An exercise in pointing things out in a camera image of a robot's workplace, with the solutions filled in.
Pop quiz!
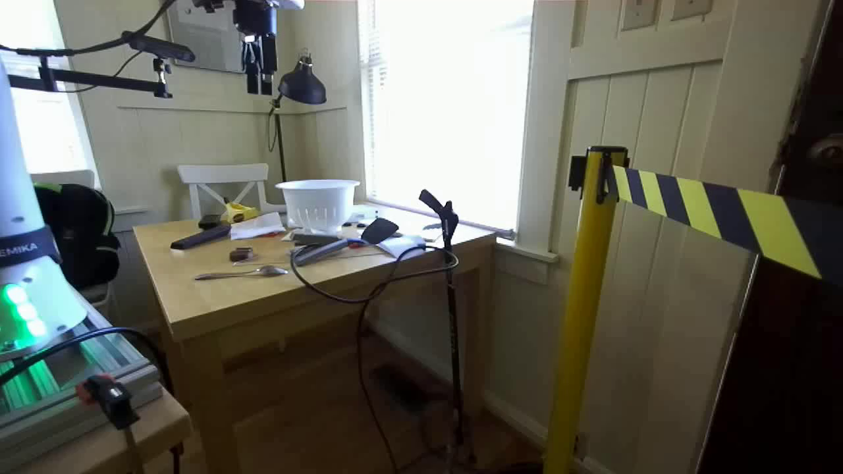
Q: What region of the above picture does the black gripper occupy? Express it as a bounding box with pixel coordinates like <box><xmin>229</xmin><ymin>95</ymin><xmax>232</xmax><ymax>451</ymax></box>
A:
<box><xmin>232</xmin><ymin>0</ymin><xmax>284</xmax><ymax>98</ymax></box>

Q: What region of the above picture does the black cable with power adapter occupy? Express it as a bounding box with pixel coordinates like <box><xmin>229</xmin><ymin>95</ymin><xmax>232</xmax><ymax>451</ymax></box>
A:
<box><xmin>287</xmin><ymin>216</ymin><xmax>463</xmax><ymax>474</ymax></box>

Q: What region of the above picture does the white plastic colander bowl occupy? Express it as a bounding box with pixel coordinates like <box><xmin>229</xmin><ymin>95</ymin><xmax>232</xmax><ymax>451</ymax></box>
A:
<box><xmin>276</xmin><ymin>177</ymin><xmax>365</xmax><ymax>238</ymax></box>

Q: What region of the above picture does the black desk lamp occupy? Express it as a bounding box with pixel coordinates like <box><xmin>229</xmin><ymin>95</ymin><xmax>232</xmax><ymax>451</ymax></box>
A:
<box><xmin>263</xmin><ymin>55</ymin><xmax>329</xmax><ymax>184</ymax></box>

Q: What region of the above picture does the white wooden chair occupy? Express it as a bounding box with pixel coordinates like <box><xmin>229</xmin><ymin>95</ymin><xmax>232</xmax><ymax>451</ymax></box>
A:
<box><xmin>176</xmin><ymin>161</ymin><xmax>274</xmax><ymax>220</ymax></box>

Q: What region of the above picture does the yellow object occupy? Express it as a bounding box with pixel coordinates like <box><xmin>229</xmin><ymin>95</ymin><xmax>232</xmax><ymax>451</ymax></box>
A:
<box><xmin>220</xmin><ymin>201</ymin><xmax>263</xmax><ymax>223</ymax></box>

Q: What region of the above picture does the white cloth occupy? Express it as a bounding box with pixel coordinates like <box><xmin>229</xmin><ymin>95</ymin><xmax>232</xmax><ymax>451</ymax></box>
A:
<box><xmin>229</xmin><ymin>211</ymin><xmax>291</xmax><ymax>243</ymax></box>

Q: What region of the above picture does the black remote control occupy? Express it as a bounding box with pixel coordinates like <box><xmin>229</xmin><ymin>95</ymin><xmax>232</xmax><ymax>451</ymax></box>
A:
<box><xmin>168</xmin><ymin>223</ymin><xmax>232</xmax><ymax>252</ymax></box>

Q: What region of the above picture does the grey metal hand tool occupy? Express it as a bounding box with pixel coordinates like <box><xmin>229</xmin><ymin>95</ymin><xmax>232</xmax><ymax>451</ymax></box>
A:
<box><xmin>287</xmin><ymin>232</ymin><xmax>365</xmax><ymax>269</ymax></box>

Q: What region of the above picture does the window with white blinds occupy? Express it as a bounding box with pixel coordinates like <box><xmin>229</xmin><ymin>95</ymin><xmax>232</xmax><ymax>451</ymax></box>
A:
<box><xmin>362</xmin><ymin>0</ymin><xmax>535</xmax><ymax>232</ymax></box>

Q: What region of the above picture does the metal spoon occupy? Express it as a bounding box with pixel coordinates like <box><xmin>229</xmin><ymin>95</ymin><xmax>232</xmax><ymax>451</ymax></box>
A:
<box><xmin>192</xmin><ymin>263</ymin><xmax>291</xmax><ymax>284</ymax></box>

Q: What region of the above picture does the plain bright window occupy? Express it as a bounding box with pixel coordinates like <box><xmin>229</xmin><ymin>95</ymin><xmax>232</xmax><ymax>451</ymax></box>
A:
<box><xmin>0</xmin><ymin>0</ymin><xmax>97</xmax><ymax>180</ymax></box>

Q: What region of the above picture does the white paper card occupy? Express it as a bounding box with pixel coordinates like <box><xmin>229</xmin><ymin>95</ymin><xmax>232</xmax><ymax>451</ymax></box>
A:
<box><xmin>371</xmin><ymin>232</ymin><xmax>433</xmax><ymax>263</ymax></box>

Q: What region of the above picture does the black backpack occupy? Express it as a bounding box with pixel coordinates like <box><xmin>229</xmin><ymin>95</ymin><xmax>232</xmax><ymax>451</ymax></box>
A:
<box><xmin>34</xmin><ymin>181</ymin><xmax>124</xmax><ymax>293</ymax></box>

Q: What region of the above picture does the black tripod stand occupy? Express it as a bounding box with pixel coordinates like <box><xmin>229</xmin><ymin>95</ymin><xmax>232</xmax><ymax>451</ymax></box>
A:
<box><xmin>417</xmin><ymin>186</ymin><xmax>482</xmax><ymax>474</ymax></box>

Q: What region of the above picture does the black clamp with orange part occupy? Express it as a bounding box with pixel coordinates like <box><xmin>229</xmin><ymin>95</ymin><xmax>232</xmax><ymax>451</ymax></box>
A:
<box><xmin>77</xmin><ymin>373</ymin><xmax>142</xmax><ymax>432</ymax></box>

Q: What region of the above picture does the yellow black striped barrier belt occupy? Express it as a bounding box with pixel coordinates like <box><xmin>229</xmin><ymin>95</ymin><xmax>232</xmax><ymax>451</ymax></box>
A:
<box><xmin>610</xmin><ymin>164</ymin><xmax>843</xmax><ymax>284</ymax></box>

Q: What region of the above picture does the framed wall picture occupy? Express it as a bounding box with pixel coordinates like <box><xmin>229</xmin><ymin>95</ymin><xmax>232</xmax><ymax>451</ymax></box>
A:
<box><xmin>164</xmin><ymin>0</ymin><xmax>247</xmax><ymax>77</ymax></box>

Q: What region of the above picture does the black bar camera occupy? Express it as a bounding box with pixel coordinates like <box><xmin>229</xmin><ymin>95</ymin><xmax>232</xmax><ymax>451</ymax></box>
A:
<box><xmin>118</xmin><ymin>30</ymin><xmax>199</xmax><ymax>65</ymax></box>

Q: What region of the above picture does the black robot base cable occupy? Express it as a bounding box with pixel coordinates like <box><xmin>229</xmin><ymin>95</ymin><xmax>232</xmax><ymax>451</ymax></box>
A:
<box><xmin>0</xmin><ymin>324</ymin><xmax>174</xmax><ymax>392</ymax></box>

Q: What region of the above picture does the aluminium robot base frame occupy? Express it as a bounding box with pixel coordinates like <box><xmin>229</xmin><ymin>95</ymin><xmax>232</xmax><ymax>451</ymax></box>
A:
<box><xmin>0</xmin><ymin>299</ymin><xmax>168</xmax><ymax>453</ymax></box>

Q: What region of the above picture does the white wall switch plate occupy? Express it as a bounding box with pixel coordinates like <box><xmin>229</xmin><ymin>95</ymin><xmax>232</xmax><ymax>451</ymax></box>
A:
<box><xmin>619</xmin><ymin>0</ymin><xmax>661</xmax><ymax>35</ymax></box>
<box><xmin>670</xmin><ymin>0</ymin><xmax>716</xmax><ymax>23</ymax></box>

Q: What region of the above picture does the yellow stanchion post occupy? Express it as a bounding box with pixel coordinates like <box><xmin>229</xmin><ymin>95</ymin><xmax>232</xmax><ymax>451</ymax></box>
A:
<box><xmin>540</xmin><ymin>145</ymin><xmax>633</xmax><ymax>474</ymax></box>

